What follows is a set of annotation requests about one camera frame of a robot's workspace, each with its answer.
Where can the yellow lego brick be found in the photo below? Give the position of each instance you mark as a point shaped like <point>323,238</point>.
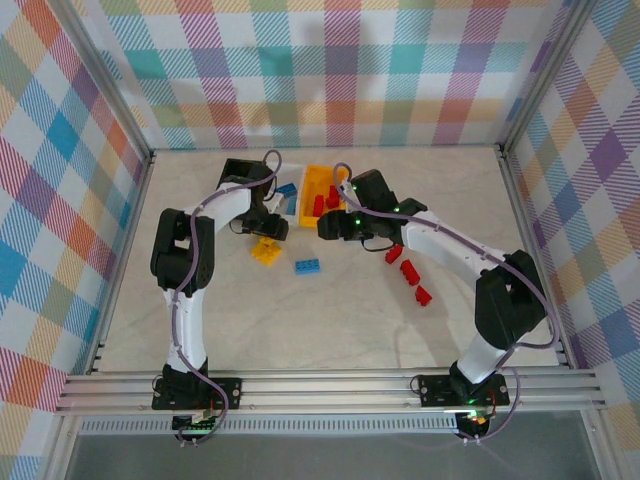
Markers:
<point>270,243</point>
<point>259,251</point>
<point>271,257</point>

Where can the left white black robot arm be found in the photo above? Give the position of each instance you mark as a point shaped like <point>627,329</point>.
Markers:
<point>187,325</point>

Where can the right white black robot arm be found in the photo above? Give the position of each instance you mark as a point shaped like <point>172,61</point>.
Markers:
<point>450,250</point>

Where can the white plastic bin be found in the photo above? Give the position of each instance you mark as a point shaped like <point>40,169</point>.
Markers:
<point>295,219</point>

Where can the yellow plastic bin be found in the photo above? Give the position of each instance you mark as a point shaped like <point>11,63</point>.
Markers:
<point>312,175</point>

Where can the black plastic bin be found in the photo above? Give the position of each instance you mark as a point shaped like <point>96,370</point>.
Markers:
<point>240,167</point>

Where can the small circuit board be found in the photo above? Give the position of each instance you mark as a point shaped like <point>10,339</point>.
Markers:
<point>197,425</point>
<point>472,419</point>

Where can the aluminium side rail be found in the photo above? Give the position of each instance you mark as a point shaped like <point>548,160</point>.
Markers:
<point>526,225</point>
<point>123,250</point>

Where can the aluminium corner post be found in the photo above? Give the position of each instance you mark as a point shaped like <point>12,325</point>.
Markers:
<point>542,75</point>
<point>106,75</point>

